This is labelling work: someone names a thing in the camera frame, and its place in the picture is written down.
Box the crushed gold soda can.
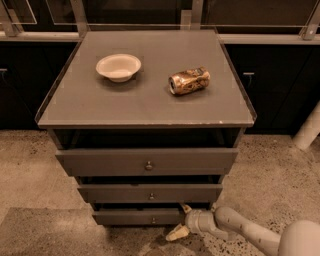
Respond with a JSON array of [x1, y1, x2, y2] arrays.
[[168, 67, 210, 95]]

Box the white cylindrical post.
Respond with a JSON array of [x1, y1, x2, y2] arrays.
[[293, 102, 320, 150]]

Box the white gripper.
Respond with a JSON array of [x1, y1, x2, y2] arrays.
[[166, 203, 219, 242]]

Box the grey drawer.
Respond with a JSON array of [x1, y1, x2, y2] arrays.
[[93, 208, 185, 226], [78, 184, 222, 203], [56, 148, 238, 177]]

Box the white paper bowl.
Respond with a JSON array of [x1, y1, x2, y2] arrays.
[[96, 54, 141, 83]]

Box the grey bottom drawer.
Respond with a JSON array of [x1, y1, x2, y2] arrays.
[[93, 208, 185, 226]]

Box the grey drawer cabinet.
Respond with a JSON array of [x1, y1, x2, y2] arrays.
[[37, 30, 256, 213]]

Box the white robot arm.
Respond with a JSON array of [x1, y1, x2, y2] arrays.
[[166, 204, 320, 256]]

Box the black background cabinets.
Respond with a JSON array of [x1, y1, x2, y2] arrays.
[[0, 42, 320, 135]]

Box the grey top drawer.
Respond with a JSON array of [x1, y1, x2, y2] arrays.
[[56, 148, 238, 177]]

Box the metal window frame rail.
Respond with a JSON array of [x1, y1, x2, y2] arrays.
[[1, 0, 320, 45]]

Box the grey middle drawer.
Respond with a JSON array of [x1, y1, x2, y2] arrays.
[[78, 184, 222, 203]]

